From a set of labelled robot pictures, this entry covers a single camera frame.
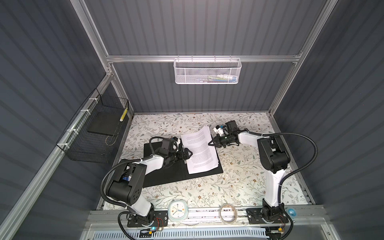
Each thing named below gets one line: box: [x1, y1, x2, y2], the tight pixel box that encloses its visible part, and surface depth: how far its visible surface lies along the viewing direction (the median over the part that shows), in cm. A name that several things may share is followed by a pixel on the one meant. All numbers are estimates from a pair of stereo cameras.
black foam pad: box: [87, 111, 122, 136], surface depth 77 cm
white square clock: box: [167, 199, 189, 222], surface depth 75 cm
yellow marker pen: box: [119, 107, 128, 122], surface depth 83 cm
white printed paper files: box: [180, 125, 219, 175], surface depth 98 cm
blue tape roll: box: [288, 208, 297, 217], surface depth 77 cm
